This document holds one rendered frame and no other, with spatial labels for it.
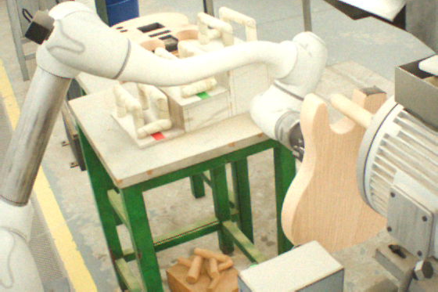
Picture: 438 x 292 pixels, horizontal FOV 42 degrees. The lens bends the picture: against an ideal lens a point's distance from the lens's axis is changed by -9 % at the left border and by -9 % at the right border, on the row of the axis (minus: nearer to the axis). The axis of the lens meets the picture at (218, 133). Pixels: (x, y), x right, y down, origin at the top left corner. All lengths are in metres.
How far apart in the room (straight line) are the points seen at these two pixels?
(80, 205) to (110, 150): 1.51
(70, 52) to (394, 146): 0.71
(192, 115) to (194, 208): 1.34
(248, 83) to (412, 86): 1.04
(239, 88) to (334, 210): 0.66
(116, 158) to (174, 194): 1.50
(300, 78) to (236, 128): 0.36
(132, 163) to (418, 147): 1.00
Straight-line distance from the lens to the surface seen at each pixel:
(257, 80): 1.89
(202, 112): 1.83
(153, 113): 1.95
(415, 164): 0.92
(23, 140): 1.53
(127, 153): 1.78
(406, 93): 0.92
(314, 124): 1.18
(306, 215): 1.29
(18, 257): 1.47
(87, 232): 3.09
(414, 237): 0.91
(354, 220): 1.40
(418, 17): 0.99
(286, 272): 1.01
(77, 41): 1.29
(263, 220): 2.98
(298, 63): 1.52
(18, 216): 1.60
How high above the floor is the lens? 1.80
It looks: 29 degrees down
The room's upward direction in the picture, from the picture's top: 6 degrees counter-clockwise
